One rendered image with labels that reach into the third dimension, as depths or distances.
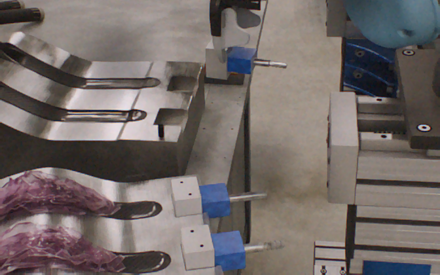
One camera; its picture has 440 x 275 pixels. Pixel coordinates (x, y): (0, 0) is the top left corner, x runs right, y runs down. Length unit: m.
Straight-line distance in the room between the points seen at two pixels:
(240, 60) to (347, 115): 0.30
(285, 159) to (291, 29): 1.06
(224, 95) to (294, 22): 2.27
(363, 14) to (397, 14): 0.06
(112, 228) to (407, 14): 0.49
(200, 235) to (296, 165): 1.70
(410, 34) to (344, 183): 0.26
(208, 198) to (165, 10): 0.83
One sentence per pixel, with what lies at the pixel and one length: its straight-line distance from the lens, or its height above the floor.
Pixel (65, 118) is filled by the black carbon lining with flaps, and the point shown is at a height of 0.88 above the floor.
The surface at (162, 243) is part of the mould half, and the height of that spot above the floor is 0.86.
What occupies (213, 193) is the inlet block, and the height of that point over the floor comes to 0.87.
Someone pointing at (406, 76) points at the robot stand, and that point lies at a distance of 1.03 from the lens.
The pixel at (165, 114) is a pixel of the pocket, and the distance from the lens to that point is 1.25.
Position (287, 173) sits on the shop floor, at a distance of 2.64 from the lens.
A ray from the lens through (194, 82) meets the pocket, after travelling 1.34.
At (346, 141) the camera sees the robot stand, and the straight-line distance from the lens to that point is 0.97.
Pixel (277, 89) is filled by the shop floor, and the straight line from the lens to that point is 3.13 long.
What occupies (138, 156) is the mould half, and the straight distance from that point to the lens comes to 1.19.
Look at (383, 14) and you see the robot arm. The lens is 0.81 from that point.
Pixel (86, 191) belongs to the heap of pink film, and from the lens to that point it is 1.07.
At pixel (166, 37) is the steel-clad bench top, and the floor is 0.80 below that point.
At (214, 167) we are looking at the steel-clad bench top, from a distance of 1.25.
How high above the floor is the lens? 1.51
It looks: 32 degrees down
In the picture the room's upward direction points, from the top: 2 degrees counter-clockwise
